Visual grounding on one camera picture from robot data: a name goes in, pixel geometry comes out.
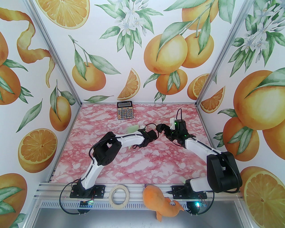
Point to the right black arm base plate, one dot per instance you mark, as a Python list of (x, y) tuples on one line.
[(178, 192)]

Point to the small green circuit board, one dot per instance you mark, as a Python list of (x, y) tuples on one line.
[(86, 203), (199, 204)]

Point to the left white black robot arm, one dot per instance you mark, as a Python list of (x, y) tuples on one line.
[(106, 149)]

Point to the light green paper sheet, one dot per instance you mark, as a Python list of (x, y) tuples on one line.
[(133, 129)]

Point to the aluminium frame rail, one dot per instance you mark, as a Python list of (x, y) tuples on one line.
[(44, 189)]

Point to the grey metal tray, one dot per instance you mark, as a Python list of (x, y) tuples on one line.
[(111, 219)]

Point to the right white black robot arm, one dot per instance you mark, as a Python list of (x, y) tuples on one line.
[(222, 171)]

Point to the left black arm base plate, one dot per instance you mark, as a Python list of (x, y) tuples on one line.
[(99, 191)]

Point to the orange plush toy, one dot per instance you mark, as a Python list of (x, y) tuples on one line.
[(158, 200)]

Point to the beige masking tape roll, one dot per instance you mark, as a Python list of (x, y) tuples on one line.
[(112, 201)]

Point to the aluminium frame post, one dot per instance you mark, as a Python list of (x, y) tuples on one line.
[(222, 55), (56, 56)]

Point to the black orange calculator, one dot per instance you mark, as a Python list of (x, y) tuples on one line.
[(125, 110)]

